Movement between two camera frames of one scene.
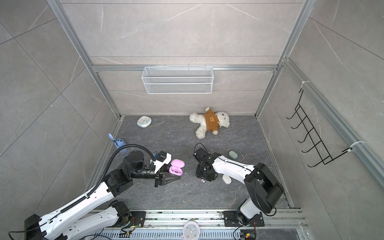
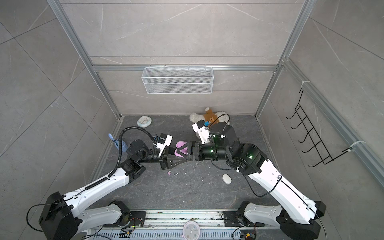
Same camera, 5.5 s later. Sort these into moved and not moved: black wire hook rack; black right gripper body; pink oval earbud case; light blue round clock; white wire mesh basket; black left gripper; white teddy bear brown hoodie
Moved: black left gripper; black right gripper body; pink oval earbud case
Not moved: light blue round clock; black wire hook rack; white teddy bear brown hoodie; white wire mesh basket
